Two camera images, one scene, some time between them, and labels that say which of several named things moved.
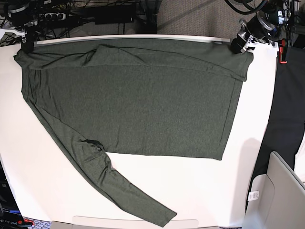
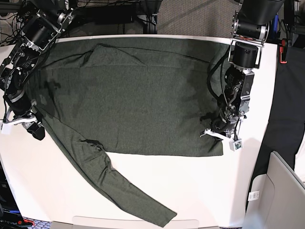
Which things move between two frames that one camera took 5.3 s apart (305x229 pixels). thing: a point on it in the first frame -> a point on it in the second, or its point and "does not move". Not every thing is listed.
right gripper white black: x=259 y=29 -> x=222 y=124
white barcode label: x=253 y=195 does not move
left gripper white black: x=17 y=31 -> x=28 y=118
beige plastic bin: x=281 y=202 does not move
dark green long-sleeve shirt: x=172 y=98 does not move
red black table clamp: x=282 y=49 does not move
